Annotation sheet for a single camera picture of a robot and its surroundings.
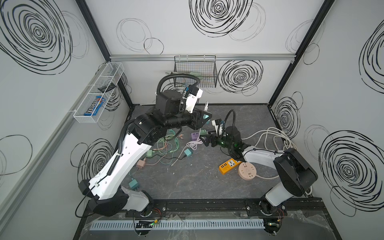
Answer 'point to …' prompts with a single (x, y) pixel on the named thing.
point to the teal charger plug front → (133, 184)
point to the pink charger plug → (140, 163)
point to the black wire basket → (205, 65)
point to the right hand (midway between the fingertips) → (203, 133)
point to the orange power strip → (228, 165)
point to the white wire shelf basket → (99, 92)
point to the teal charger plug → (149, 153)
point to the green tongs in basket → (192, 73)
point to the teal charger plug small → (188, 152)
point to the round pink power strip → (247, 171)
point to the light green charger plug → (203, 132)
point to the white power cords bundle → (270, 134)
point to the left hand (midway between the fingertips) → (209, 115)
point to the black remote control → (109, 87)
